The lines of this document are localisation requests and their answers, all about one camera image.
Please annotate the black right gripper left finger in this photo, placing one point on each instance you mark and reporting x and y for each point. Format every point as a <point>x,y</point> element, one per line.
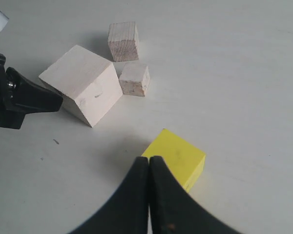
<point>126,212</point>

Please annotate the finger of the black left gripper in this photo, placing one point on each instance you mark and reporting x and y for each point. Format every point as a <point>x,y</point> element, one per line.
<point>31,97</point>

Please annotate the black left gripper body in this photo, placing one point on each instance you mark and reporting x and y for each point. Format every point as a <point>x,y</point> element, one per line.
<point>11,116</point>

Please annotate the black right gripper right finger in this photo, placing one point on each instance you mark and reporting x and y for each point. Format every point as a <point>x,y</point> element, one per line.
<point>172,209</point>

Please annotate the yellow block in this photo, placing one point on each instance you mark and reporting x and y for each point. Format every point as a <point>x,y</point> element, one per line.
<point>185,161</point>

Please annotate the large wooden cube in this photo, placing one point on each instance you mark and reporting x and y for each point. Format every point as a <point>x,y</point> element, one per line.
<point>87,82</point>

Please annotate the small wooden cube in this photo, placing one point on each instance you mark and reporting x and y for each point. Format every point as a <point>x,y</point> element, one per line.
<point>134,79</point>

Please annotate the medium wooden cube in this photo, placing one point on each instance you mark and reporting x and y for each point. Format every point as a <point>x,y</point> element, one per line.
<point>123,41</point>

